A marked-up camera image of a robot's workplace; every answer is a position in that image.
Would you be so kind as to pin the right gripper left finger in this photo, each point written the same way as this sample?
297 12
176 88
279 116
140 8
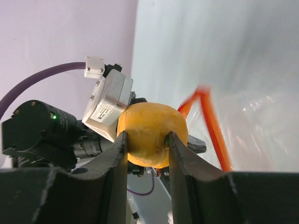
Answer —
95 193

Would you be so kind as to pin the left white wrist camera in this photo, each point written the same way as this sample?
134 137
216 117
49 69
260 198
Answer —
110 97

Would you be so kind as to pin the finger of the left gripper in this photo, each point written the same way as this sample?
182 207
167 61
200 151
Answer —
196 145

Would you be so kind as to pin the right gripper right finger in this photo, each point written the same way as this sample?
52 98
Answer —
204 194

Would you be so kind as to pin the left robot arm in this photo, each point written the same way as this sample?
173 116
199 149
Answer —
39 134

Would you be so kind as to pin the clear zip top bag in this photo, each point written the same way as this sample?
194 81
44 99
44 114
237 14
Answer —
246 131

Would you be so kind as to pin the yellow fake lemon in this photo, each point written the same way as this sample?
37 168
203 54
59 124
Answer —
147 125

